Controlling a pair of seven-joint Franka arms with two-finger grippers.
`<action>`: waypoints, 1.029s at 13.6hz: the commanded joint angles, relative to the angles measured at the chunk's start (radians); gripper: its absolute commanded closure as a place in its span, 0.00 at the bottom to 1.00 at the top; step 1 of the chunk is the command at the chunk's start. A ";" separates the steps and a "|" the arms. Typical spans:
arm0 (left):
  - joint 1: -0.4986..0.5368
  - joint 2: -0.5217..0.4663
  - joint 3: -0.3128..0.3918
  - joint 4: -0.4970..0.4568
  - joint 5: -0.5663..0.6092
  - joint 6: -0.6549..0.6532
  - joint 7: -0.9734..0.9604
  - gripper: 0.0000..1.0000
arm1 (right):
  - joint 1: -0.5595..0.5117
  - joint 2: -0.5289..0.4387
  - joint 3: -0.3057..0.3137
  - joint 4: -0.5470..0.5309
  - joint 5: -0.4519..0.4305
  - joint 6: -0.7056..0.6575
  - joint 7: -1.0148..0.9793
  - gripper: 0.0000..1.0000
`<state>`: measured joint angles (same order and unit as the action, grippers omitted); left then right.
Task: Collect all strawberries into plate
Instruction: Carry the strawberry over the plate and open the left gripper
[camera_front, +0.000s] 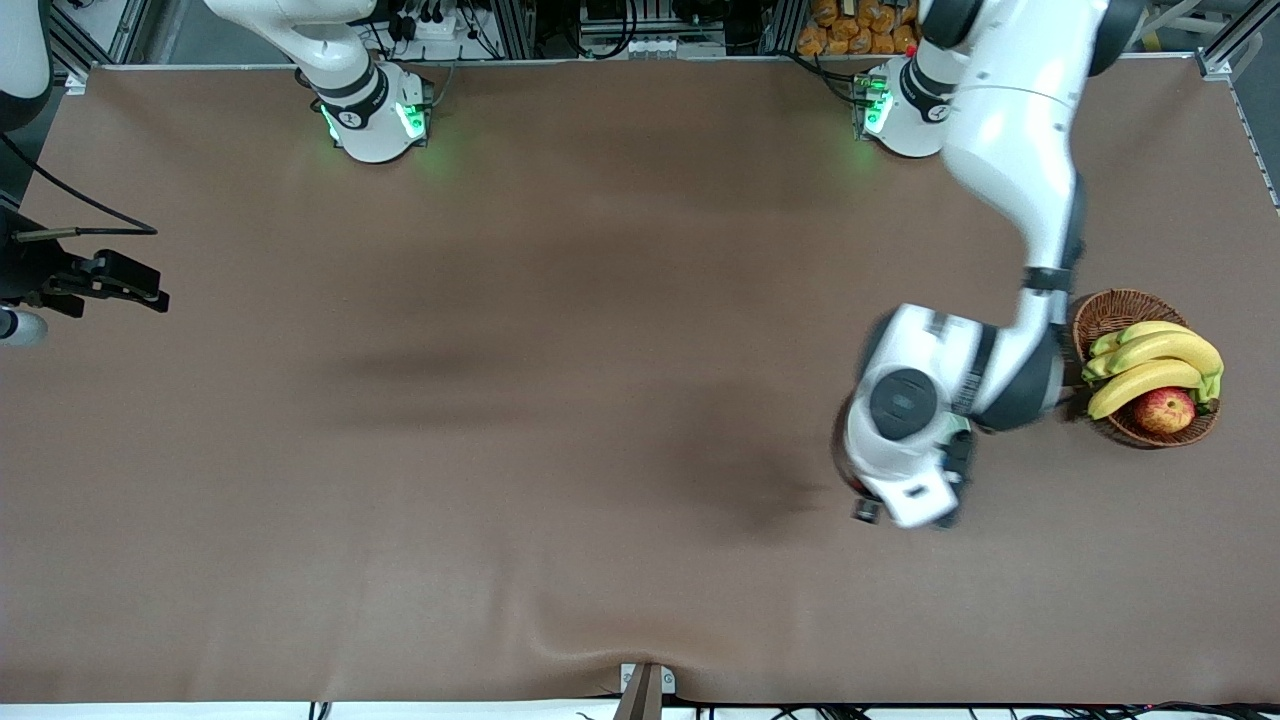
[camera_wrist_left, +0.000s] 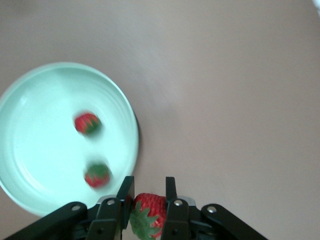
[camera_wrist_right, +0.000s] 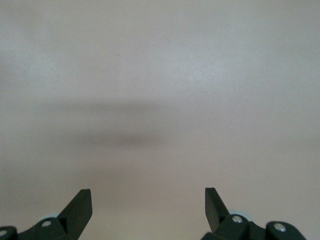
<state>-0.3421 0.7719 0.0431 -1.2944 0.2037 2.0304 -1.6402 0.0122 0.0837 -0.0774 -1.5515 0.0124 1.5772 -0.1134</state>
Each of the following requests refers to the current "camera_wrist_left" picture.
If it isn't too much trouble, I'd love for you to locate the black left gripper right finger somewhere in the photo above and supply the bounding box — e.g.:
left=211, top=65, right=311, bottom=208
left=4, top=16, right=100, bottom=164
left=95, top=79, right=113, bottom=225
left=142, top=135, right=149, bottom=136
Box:
left=161, top=176, right=268, bottom=240

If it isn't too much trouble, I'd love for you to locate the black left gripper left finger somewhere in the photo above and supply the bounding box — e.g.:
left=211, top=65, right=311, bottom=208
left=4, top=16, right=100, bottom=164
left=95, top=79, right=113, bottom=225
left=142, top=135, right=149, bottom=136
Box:
left=7, top=176, right=136, bottom=240

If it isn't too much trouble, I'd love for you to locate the red strawberry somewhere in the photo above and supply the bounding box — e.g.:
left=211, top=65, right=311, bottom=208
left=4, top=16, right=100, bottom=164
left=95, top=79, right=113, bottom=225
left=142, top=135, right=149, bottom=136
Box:
left=83, top=163, right=111, bottom=188
left=129, top=192, right=168, bottom=240
left=74, top=112, right=102, bottom=136

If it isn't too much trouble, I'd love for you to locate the pale green round plate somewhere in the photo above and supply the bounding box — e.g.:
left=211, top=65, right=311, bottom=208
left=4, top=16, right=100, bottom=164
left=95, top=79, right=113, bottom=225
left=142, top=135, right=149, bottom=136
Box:
left=0, top=61, right=140, bottom=217

